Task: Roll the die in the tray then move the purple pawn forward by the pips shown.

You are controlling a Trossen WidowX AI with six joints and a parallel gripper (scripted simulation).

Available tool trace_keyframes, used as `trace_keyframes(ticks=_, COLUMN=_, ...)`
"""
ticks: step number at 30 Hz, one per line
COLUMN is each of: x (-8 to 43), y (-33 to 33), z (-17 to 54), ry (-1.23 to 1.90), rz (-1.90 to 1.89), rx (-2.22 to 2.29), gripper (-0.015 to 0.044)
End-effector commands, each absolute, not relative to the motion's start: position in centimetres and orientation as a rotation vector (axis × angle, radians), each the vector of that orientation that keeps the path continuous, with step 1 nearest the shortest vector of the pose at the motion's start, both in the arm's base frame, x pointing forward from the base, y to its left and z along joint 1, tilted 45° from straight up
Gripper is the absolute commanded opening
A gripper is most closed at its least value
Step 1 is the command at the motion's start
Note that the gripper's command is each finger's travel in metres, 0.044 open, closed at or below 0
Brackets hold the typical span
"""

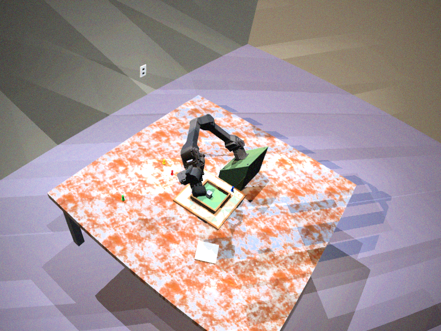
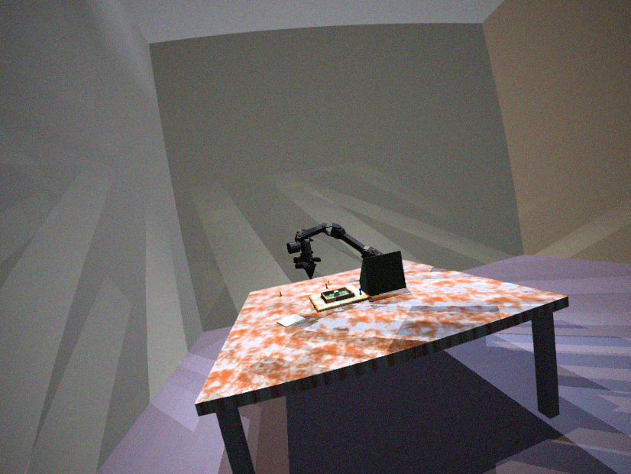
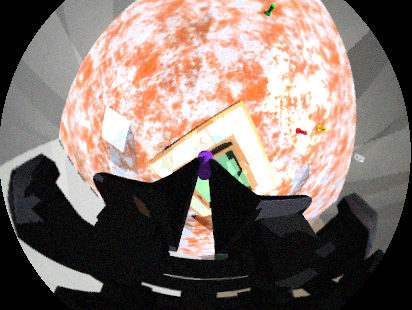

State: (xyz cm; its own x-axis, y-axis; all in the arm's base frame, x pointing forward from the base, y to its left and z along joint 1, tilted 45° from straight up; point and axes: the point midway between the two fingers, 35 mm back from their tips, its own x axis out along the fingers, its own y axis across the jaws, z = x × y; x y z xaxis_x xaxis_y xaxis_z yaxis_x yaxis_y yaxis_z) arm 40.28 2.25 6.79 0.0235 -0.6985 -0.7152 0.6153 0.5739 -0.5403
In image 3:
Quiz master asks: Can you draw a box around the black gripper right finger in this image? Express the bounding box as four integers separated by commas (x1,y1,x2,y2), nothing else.
209,159,312,256

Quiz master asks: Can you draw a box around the purple pawn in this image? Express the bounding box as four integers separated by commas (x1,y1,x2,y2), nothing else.
197,150,213,180

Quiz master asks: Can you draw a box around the cream square board track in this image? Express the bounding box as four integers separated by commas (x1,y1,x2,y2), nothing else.
148,101,276,195

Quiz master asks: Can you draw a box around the white square block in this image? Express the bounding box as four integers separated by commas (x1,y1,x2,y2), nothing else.
101,106,132,152

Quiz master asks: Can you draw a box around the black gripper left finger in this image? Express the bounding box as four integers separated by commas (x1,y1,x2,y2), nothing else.
93,156,201,252

